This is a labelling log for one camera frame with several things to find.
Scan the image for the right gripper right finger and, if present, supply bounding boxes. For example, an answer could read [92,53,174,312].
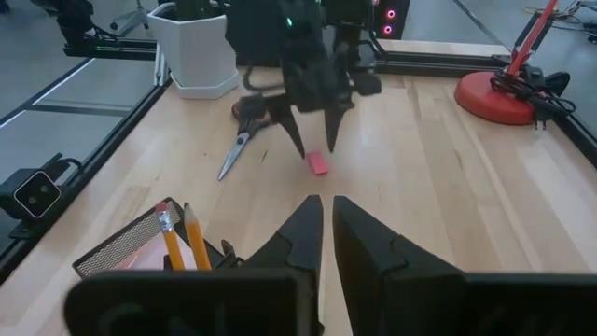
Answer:
[331,194,597,336]

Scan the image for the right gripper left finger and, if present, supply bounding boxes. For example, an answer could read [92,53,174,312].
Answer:
[63,193,326,336]

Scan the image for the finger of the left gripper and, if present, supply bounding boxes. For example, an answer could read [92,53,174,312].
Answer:
[323,100,354,155]
[266,95,308,161]

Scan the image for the red eraser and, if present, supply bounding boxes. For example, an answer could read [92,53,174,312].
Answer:
[304,148,331,177]

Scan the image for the black pen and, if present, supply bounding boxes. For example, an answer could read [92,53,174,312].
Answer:
[219,238,238,263]

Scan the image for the yellow pencil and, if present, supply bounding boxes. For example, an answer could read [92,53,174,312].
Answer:
[153,200,187,273]
[182,201,214,273]

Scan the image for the pink sticky note pad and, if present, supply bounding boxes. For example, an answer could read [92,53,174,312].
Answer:
[113,231,200,273]

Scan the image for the black mesh desk organizer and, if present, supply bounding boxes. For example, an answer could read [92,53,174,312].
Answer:
[71,195,244,281]

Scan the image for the white hexagonal plant pot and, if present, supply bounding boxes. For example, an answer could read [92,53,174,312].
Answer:
[146,1,243,101]

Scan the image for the red desk lamp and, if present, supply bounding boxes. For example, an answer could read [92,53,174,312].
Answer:
[453,0,562,127]

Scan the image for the grey stand legs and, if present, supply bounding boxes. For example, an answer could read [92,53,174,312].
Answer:
[108,0,151,33]

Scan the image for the black aluminium table frame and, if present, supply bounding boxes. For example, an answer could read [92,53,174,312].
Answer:
[0,35,597,287]

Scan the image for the black lamp power cable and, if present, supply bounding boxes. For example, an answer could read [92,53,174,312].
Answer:
[488,63,578,133]

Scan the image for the small black depth camera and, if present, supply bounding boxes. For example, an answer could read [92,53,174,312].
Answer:
[0,152,86,242]

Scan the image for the floor cable bundle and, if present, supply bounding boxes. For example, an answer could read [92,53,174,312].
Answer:
[521,0,597,46]

